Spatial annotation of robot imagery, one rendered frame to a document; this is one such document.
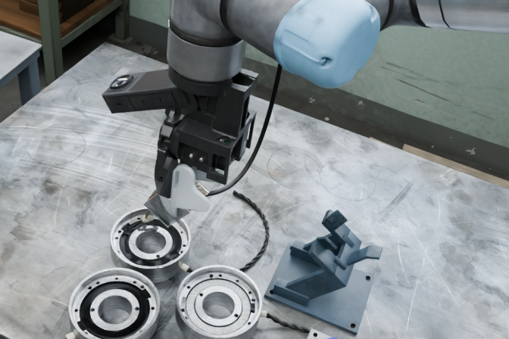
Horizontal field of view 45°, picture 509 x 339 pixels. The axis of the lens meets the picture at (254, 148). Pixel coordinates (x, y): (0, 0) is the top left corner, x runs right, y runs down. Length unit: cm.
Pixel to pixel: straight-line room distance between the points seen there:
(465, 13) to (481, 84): 180
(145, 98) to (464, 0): 32
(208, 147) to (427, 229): 47
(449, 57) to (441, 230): 136
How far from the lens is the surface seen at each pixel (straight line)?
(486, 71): 231
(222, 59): 57
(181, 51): 57
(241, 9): 50
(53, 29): 229
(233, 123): 61
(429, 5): 55
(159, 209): 76
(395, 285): 90
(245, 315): 78
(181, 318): 76
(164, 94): 63
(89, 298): 78
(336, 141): 108
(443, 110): 241
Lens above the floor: 147
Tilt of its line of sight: 41 degrees down
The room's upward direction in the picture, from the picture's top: 10 degrees clockwise
